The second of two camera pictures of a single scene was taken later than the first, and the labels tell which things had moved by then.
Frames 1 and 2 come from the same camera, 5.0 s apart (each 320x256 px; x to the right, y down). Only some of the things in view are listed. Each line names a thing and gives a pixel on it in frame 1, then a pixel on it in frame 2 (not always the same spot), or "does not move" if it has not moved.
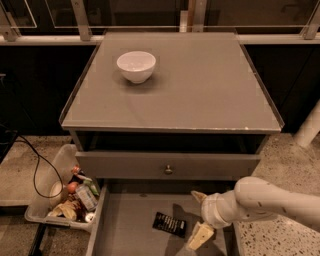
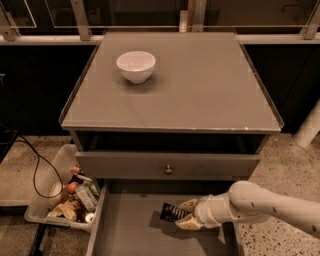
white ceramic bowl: x=137 y=66 does not move
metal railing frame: x=191 y=21 does not move
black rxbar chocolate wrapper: x=170 y=224 to x=173 y=213
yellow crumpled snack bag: x=67 y=208 does not move
